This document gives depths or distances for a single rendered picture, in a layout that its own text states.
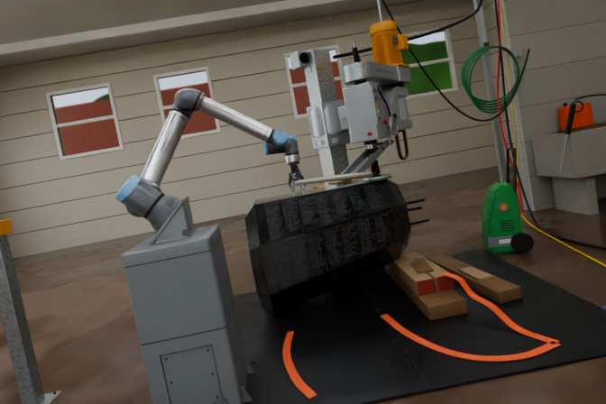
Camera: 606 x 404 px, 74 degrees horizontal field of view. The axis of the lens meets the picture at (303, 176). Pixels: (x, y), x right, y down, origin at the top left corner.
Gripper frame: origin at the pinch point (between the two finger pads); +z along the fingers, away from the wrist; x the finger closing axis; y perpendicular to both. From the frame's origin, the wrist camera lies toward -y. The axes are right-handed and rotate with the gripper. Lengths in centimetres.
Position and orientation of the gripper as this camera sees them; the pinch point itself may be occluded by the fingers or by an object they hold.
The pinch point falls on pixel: (298, 194)
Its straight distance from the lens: 256.3
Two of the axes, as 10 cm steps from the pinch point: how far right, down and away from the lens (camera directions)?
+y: -0.7, 0.2, -10.0
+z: 1.6, 9.9, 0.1
